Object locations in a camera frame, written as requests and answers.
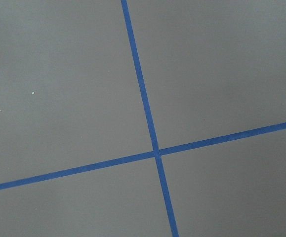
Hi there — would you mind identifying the slanted blue tape strip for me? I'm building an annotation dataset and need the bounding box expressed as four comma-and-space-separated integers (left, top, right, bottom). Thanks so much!
0, 122, 286, 190

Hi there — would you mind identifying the steep blue tape strip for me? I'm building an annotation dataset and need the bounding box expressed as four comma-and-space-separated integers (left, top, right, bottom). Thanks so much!
121, 0, 179, 237

